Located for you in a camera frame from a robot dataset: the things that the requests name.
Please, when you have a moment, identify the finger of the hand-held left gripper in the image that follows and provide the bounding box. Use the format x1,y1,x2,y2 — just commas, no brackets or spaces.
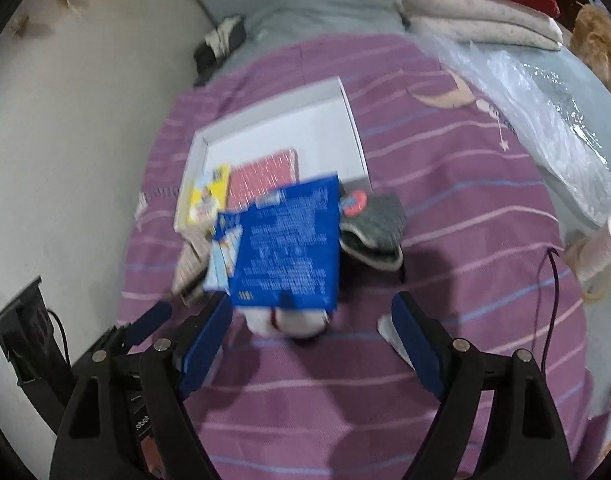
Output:
93,300,174,358

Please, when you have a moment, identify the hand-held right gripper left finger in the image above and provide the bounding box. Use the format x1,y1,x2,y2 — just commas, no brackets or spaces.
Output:
50,292,234,480

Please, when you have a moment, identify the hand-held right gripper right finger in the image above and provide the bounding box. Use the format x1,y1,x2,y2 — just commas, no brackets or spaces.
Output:
390,291,573,480

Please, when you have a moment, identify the white clear packet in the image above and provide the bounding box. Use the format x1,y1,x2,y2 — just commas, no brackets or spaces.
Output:
377,314,413,368

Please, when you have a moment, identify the blue eye mask packet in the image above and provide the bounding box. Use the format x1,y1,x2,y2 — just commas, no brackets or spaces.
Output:
228,172,342,311
203,210,246,293

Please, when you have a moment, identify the white cardboard box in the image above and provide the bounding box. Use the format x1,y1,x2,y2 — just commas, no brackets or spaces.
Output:
173,76,370,233

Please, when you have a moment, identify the white and black plush toy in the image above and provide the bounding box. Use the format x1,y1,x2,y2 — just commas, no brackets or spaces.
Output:
243,307,331,343

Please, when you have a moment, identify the grey plaid cap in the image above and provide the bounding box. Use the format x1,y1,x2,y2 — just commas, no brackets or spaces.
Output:
338,191,409,271

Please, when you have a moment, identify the yellow packet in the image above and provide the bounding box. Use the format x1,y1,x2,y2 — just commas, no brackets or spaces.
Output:
187,162,232,226

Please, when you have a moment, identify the pink patterned packet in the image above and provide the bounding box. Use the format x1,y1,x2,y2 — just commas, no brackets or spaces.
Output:
228,147,299,211

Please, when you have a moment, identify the purple striped blanket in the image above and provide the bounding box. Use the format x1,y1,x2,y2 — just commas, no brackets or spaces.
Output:
116,32,593,480

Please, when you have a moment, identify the white paper roll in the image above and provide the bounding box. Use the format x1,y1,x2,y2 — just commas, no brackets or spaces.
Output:
565,212,611,281

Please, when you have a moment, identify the clear plastic bag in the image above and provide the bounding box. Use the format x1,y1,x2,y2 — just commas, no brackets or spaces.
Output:
433,40,611,226

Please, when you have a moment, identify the black and white cloth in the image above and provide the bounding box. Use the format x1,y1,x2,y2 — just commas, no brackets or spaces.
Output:
193,15,246,86

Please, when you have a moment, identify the white dotted folded quilt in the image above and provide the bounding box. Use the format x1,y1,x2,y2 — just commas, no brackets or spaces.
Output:
380,0,563,52

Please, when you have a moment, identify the grey-blue bed sheet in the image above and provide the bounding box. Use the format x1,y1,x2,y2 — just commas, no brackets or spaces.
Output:
196,0,611,236

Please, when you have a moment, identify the tan plush toy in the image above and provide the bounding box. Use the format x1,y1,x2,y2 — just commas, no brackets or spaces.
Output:
570,5,611,106

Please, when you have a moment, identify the black wall device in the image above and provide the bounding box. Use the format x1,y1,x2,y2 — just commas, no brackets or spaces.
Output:
0,276,74,411

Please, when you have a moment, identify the black cable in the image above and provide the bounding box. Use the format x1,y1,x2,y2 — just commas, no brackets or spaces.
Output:
538,249,561,366

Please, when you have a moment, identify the pink ring toy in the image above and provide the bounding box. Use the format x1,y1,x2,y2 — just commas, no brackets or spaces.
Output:
339,189,369,218

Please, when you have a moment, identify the gold wall ornament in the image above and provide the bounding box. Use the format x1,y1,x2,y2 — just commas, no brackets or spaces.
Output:
10,12,51,41
56,0,89,21

